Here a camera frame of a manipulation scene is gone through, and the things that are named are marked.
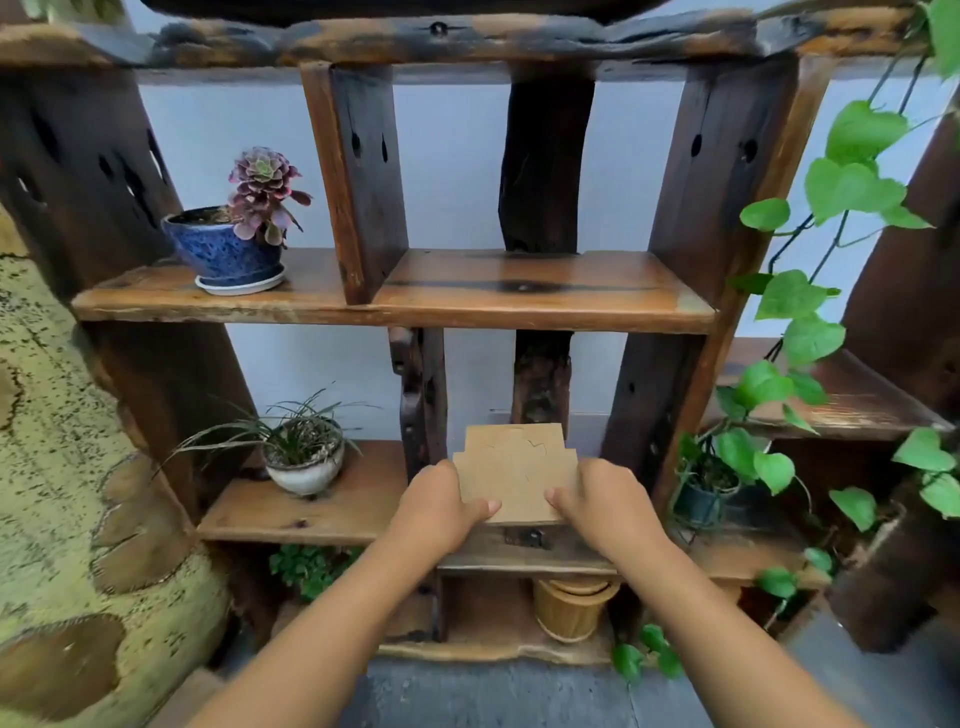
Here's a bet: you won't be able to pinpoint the purple succulent plant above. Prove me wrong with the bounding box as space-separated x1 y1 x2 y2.
227 146 313 249

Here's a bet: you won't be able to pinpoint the brown cardboard stack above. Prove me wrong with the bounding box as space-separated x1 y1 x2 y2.
452 423 580 526

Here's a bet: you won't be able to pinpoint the blue ceramic plant pot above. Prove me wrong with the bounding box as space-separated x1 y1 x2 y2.
161 206 286 283

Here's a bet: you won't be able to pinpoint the white ceramic plant pot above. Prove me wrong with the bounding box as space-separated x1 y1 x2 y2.
262 419 347 498

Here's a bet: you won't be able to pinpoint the bamboo wooden cup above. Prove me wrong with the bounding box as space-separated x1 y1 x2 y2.
532 575 622 645

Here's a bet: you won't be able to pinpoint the person's left forearm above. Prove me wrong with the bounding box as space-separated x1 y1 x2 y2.
183 536 444 728

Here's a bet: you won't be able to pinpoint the rustic wooden shelves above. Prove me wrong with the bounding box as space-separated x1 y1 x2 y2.
0 0 960 669

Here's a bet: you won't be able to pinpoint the blue white pot saucer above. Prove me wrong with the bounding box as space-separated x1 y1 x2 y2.
194 262 288 297

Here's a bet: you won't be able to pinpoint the person's right forearm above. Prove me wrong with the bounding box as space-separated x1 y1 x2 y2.
611 539 864 728

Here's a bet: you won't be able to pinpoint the person's right hand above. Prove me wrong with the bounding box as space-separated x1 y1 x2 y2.
544 458 674 573

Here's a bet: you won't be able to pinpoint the green pothos vine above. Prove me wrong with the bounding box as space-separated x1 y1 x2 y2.
611 0 960 684

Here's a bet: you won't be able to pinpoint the small leafy green plant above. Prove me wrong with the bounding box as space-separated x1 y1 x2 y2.
268 543 365 604

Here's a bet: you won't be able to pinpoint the person's left hand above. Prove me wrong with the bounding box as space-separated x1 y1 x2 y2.
388 458 503 565

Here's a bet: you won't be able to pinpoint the dark plastic plant pot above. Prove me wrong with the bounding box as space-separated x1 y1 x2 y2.
672 464 781 530

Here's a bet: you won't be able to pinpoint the yellow speckled large jar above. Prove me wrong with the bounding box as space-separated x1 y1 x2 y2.
0 202 230 728

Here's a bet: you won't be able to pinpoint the thin grass-like plant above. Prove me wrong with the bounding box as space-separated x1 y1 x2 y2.
153 386 384 481

